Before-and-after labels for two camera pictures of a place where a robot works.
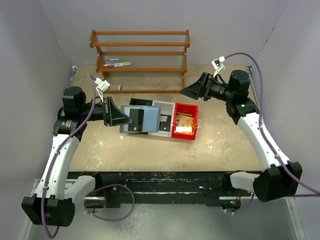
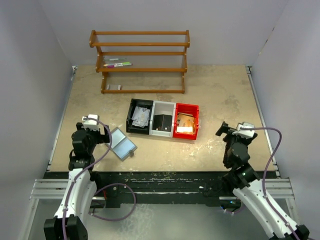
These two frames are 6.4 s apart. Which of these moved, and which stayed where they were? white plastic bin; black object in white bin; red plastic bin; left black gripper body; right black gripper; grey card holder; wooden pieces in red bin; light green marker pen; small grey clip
Moved: grey card holder; right black gripper; left black gripper body
Stayed: small grey clip; wooden pieces in red bin; white plastic bin; red plastic bin; black object in white bin; light green marker pen
